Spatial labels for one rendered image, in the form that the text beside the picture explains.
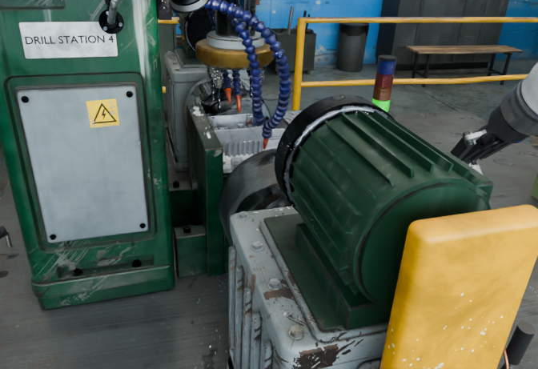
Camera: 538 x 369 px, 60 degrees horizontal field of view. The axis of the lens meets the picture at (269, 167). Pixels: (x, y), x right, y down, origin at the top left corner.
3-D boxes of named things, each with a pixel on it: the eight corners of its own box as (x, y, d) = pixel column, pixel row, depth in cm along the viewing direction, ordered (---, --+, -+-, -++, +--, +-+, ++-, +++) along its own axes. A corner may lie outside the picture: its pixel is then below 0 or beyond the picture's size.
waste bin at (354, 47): (356, 65, 650) (361, 20, 623) (367, 72, 616) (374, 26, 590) (330, 66, 641) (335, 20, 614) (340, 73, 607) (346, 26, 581)
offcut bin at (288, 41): (304, 66, 629) (309, 3, 593) (315, 76, 589) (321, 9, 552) (266, 68, 617) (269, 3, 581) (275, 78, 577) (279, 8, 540)
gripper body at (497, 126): (531, 96, 84) (498, 122, 93) (492, 98, 82) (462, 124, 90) (548, 132, 82) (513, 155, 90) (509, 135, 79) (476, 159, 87)
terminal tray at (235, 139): (215, 159, 111) (214, 131, 108) (207, 142, 120) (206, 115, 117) (263, 154, 115) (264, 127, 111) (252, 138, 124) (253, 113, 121)
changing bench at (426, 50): (497, 78, 615) (506, 45, 596) (513, 85, 587) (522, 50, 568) (400, 80, 587) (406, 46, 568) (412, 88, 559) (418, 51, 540)
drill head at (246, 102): (195, 183, 133) (192, 99, 122) (178, 130, 168) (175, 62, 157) (279, 174, 140) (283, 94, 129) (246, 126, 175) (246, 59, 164)
